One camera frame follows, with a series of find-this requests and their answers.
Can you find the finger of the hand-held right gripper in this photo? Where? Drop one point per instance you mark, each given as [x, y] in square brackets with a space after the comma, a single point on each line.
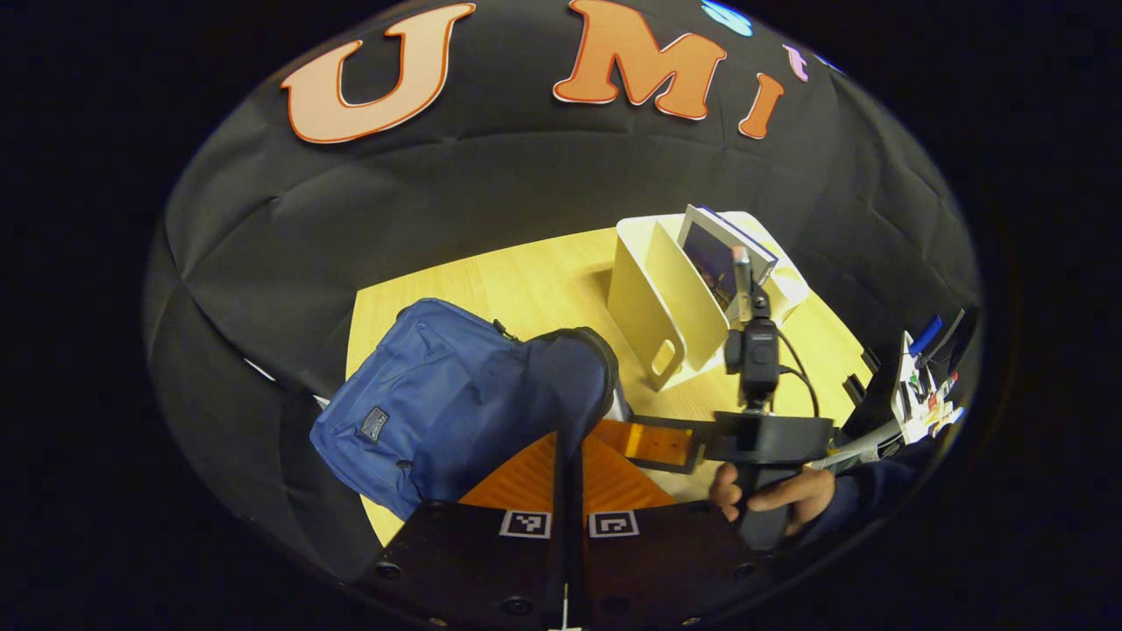
[657, 443]

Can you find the blue plastic object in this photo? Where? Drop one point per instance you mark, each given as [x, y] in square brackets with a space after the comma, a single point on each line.
[925, 335]

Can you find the blue spine book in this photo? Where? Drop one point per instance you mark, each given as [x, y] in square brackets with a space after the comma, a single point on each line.
[710, 263]

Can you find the blue schoolbag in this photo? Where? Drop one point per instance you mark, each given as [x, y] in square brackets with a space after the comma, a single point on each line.
[438, 394]

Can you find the white stand with coloured items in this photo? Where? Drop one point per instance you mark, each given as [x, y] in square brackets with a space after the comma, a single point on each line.
[907, 386]

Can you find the white bookshelf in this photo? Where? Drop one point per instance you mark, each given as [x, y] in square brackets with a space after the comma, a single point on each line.
[640, 298]

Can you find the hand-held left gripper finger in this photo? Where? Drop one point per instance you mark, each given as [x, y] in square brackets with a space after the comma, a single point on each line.
[561, 526]
[577, 526]

